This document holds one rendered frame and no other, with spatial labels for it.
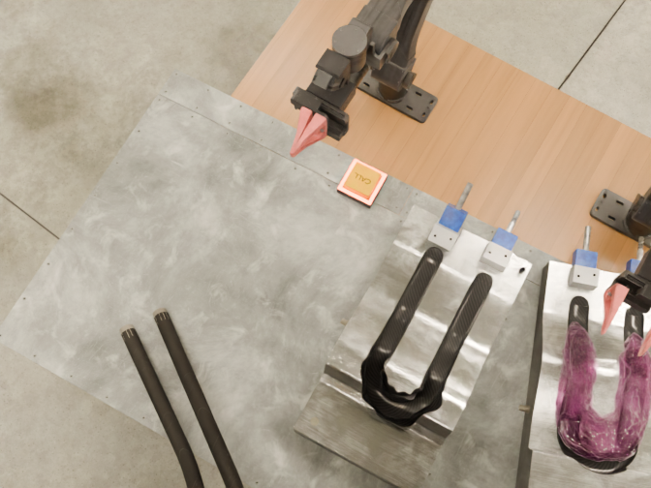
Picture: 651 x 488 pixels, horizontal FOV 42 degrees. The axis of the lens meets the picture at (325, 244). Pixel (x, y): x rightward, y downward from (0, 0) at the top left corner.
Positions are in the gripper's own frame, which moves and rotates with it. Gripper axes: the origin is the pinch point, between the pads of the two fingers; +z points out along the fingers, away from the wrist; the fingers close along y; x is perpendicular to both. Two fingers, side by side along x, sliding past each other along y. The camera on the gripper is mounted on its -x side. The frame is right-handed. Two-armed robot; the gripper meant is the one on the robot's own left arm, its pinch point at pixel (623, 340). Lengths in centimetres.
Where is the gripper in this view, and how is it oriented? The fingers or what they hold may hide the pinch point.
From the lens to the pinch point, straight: 138.1
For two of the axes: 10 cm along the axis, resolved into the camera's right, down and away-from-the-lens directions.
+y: 8.5, 5.0, -1.6
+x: 0.1, 2.9, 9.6
